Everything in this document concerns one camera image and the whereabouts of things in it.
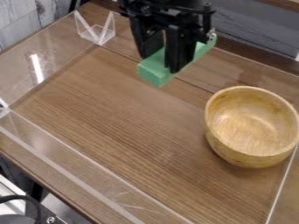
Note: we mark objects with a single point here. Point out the clear acrylic tray wall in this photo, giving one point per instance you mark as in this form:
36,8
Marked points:
118,146

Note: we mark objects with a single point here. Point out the brown wooden bowl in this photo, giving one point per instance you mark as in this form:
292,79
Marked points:
251,126

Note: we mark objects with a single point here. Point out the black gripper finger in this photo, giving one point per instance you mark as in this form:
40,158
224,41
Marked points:
180,42
147,39

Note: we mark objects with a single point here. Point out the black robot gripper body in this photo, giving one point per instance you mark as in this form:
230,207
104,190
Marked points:
158,14

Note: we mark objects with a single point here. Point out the green rectangular block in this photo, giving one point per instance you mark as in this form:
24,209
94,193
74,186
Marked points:
155,73

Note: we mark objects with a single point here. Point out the clear acrylic corner bracket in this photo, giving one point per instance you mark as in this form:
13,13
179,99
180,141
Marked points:
95,33

